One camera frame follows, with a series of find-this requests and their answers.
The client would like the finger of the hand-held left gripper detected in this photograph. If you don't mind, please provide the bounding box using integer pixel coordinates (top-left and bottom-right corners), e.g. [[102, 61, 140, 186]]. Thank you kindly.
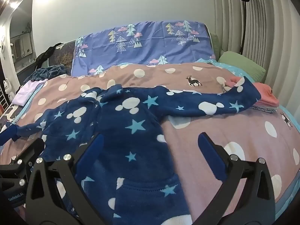
[[0, 139, 45, 185], [0, 124, 18, 147]]

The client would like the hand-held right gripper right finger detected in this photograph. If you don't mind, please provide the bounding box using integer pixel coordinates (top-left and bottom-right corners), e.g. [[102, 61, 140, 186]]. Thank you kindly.
[[197, 132, 276, 225]]

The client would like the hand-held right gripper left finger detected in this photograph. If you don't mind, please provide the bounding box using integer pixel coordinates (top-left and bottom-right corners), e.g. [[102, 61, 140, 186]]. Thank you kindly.
[[25, 133, 105, 225]]

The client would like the navy star fleece pajama top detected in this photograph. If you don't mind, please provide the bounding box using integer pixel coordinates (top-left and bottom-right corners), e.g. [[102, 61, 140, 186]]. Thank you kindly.
[[0, 84, 262, 225]]

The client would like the black white printed sheet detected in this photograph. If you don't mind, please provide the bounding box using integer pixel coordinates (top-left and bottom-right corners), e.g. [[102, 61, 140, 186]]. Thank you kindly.
[[0, 103, 24, 132]]

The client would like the pink polka dot deer blanket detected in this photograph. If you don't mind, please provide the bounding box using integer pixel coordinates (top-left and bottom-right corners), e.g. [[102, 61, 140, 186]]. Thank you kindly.
[[0, 62, 300, 218]]

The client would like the white storage rack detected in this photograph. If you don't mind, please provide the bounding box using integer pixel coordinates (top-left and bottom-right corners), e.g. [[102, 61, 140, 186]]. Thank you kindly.
[[0, 84, 6, 109]]

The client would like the folded lavender cloth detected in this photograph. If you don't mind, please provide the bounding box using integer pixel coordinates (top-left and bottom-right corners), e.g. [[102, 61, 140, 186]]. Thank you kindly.
[[12, 79, 48, 106]]

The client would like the white cat figurine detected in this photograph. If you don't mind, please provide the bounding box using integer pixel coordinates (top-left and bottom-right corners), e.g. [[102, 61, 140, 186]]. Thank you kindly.
[[3, 78, 16, 100]]

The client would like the dark vanity cabinet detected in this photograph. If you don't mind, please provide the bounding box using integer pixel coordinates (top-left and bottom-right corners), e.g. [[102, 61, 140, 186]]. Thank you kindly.
[[15, 56, 38, 85]]

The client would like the dark teal fleece blanket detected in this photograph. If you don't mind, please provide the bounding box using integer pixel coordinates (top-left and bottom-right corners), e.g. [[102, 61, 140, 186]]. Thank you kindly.
[[31, 64, 72, 82]]

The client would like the folded pink garment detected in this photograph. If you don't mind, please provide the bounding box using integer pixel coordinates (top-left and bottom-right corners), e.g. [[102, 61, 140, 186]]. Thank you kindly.
[[226, 76, 280, 107]]

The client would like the black garment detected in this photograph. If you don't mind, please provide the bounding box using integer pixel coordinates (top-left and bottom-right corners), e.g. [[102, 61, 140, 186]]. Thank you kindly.
[[35, 43, 64, 69]]

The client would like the light blue star sheet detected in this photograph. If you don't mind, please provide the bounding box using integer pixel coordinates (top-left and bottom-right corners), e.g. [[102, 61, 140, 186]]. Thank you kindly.
[[194, 58, 258, 82]]

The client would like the green pillow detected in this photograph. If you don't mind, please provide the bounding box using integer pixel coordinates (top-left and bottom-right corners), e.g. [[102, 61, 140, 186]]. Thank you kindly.
[[211, 34, 223, 59], [218, 51, 266, 83]]

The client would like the tree photo print headboard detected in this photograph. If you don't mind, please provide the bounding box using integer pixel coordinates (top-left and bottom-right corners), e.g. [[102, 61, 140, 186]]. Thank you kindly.
[[48, 40, 78, 73]]

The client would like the purple tree print sheet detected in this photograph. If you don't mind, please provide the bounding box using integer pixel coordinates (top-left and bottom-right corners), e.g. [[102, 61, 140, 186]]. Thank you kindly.
[[70, 21, 217, 77]]

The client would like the beige pleated curtain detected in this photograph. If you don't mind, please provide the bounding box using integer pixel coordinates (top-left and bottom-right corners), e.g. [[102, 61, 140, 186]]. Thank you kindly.
[[212, 0, 300, 113]]

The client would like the wall mirror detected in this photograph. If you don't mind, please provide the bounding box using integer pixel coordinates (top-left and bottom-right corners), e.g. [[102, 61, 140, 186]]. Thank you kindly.
[[10, 33, 32, 62]]

